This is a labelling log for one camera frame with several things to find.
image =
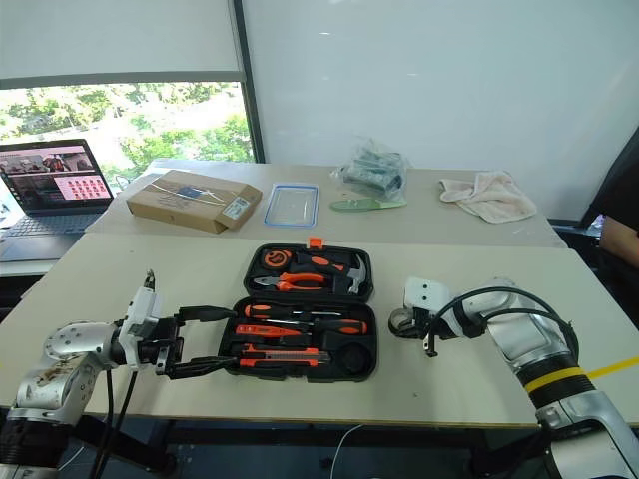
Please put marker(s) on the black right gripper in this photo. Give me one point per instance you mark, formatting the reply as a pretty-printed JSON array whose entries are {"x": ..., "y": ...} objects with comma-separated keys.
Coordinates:
[{"x": 424, "y": 324}]

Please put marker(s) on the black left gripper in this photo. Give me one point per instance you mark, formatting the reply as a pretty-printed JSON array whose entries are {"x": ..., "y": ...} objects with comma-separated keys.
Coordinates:
[{"x": 162, "y": 344}]

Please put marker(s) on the black tape roll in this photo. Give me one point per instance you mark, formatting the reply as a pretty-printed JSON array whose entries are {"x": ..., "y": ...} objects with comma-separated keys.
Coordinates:
[{"x": 394, "y": 319}]

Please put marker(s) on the orange test pen screwdriver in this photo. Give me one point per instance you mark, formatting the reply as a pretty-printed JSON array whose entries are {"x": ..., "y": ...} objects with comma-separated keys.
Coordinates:
[{"x": 259, "y": 330}]

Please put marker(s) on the black orange screwdriver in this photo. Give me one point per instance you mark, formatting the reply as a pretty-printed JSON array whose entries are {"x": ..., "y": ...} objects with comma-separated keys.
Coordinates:
[
  {"x": 257, "y": 311},
  {"x": 342, "y": 327}
]

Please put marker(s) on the orange black utility knife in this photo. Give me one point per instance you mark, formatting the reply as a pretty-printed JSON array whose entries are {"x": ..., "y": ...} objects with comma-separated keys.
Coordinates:
[{"x": 279, "y": 357}]

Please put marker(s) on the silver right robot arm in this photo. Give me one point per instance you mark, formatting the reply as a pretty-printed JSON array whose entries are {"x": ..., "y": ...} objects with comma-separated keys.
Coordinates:
[{"x": 529, "y": 334}]

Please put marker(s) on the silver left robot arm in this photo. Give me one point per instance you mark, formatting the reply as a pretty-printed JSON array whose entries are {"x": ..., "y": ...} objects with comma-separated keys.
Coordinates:
[{"x": 75, "y": 344}]

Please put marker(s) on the black tool case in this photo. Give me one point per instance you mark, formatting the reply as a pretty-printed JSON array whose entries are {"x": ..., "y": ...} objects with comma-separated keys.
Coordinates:
[{"x": 359, "y": 294}]

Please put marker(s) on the claw hammer with black grip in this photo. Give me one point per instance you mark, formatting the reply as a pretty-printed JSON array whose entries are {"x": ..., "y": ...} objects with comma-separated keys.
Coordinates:
[{"x": 354, "y": 277}]

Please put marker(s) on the orange black tape measure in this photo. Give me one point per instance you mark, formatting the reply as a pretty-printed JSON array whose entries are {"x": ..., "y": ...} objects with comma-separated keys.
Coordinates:
[{"x": 275, "y": 258}]

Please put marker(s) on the green flat insole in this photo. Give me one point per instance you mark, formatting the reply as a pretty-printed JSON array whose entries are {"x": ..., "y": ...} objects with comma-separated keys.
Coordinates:
[{"x": 364, "y": 203}]

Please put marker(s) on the brown cardboard box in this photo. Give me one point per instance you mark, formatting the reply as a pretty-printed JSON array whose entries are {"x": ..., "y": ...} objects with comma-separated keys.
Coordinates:
[{"x": 190, "y": 199}]

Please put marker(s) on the pale pink towel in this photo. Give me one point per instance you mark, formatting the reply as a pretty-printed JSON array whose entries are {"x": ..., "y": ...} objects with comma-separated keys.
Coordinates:
[{"x": 491, "y": 197}]

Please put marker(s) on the clear plastic bag with parts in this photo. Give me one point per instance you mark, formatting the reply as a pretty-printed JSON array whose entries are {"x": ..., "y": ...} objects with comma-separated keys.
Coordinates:
[{"x": 374, "y": 172}]

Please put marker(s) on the clear container with blue rim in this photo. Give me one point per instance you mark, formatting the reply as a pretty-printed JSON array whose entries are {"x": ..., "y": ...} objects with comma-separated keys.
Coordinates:
[{"x": 292, "y": 204}]

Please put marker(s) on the dark open laptop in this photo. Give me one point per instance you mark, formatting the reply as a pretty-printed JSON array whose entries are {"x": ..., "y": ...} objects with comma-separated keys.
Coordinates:
[{"x": 50, "y": 199}]

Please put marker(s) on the person in black shirt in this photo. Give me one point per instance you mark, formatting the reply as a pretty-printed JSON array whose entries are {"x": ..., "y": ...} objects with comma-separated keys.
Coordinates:
[{"x": 621, "y": 219}]

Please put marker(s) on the white roller blind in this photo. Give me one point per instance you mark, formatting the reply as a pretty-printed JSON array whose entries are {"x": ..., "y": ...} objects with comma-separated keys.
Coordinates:
[{"x": 120, "y": 37}]

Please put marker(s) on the black table frame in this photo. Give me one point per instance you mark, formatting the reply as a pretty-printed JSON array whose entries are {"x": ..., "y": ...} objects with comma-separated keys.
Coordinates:
[{"x": 160, "y": 449}]

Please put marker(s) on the black window post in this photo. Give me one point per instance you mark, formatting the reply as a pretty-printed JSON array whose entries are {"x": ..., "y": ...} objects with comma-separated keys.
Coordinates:
[{"x": 249, "y": 80}]

